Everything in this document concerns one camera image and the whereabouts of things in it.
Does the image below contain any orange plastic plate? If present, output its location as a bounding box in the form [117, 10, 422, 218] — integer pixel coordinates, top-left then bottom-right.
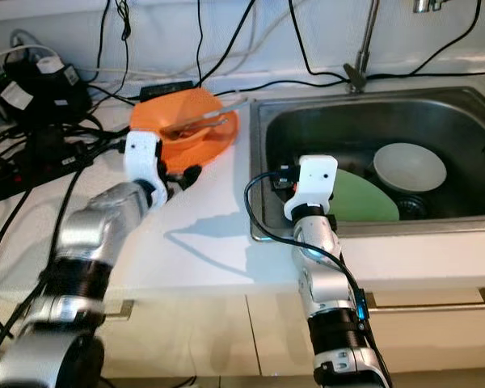
[162, 109, 239, 172]

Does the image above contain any thin brown chopstick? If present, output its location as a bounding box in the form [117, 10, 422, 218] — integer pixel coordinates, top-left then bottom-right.
[162, 97, 250, 132]
[171, 110, 235, 135]

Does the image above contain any orange plastic bowl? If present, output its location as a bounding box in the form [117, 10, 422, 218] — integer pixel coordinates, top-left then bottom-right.
[129, 87, 227, 146]

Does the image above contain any stainless steel sink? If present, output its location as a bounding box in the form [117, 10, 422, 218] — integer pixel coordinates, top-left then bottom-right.
[249, 85, 485, 242]

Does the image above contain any green plate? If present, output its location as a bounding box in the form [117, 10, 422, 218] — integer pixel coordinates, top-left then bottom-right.
[331, 174, 401, 223]

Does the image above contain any black power adapter brick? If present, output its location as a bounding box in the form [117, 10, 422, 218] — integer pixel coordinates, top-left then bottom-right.
[137, 79, 193, 102]

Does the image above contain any white ceramic bowl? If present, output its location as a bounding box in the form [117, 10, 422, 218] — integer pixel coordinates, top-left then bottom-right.
[372, 142, 447, 193]

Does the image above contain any black power strip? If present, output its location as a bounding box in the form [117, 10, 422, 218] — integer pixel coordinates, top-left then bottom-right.
[0, 141, 98, 203]

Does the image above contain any sink drain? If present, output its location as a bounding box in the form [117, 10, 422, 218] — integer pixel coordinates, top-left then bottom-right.
[396, 194, 429, 221]

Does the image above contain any grey metal faucet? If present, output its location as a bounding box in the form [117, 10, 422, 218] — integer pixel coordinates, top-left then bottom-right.
[346, 0, 382, 91]

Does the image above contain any black device with white labels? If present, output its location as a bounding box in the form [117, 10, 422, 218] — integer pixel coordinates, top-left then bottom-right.
[0, 55, 86, 126]

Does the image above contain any chrome tap fitting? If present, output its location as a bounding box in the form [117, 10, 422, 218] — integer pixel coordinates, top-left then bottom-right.
[414, 0, 449, 13]

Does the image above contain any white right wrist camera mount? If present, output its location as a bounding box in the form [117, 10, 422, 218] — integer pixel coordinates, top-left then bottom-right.
[283, 155, 339, 221]

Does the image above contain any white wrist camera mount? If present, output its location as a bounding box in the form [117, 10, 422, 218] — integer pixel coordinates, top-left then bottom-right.
[283, 155, 339, 221]
[125, 129, 167, 203]

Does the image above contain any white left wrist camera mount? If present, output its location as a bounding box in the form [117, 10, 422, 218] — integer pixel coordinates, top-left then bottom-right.
[125, 129, 167, 203]

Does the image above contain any thin black cable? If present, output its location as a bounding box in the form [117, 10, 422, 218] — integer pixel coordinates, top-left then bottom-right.
[364, 0, 484, 80]
[288, 0, 350, 82]
[190, 77, 350, 98]
[198, 0, 258, 86]

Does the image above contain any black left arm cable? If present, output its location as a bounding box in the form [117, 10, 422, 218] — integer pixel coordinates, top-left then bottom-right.
[0, 141, 132, 381]

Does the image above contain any brass drawer handle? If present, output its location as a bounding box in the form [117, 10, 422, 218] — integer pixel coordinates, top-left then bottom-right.
[368, 287, 485, 312]
[105, 301, 134, 320]

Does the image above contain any white cable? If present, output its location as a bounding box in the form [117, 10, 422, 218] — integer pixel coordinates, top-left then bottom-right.
[0, 44, 65, 70]

